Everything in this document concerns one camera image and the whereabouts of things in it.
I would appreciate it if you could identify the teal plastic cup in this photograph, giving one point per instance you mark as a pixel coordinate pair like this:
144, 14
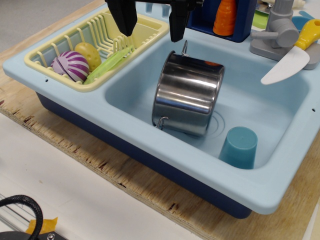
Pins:
239, 148

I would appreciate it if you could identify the stainless steel pot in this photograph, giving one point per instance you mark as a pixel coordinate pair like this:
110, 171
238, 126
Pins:
186, 93

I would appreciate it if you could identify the wooden board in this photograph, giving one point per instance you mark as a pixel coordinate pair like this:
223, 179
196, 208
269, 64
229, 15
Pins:
98, 193

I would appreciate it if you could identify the yellow tape piece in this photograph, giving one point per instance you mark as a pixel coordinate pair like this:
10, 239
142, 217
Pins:
48, 225

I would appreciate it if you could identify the green toy plate background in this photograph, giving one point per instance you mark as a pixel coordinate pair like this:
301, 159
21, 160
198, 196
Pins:
260, 19

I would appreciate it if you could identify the light blue toy sink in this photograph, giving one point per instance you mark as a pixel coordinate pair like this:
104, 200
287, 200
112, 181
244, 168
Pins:
285, 117

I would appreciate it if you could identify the yellow toy potato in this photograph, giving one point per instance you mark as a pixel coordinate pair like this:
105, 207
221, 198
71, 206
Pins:
90, 53

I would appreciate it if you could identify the green toy plate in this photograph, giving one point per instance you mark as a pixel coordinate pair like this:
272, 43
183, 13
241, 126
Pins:
108, 64

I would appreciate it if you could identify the dark blue utensil holder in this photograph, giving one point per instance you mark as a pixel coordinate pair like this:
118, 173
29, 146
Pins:
202, 19

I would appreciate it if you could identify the yellow handled toy knife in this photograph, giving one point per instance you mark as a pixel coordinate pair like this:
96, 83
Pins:
305, 53

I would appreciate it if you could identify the grey toy faucet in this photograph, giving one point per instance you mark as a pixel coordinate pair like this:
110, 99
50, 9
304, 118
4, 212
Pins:
280, 34

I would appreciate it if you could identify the orange toy carrot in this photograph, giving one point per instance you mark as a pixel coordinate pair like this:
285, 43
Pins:
225, 19

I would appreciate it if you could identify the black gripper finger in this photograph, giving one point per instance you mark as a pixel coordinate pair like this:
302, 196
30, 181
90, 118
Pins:
124, 14
178, 20

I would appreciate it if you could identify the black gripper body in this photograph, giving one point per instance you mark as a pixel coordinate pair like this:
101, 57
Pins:
188, 3

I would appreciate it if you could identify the blue toy cup background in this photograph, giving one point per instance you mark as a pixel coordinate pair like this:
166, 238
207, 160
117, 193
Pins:
300, 20

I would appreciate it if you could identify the purple striped toy vegetable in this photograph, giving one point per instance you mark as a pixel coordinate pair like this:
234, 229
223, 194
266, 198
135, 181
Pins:
73, 64

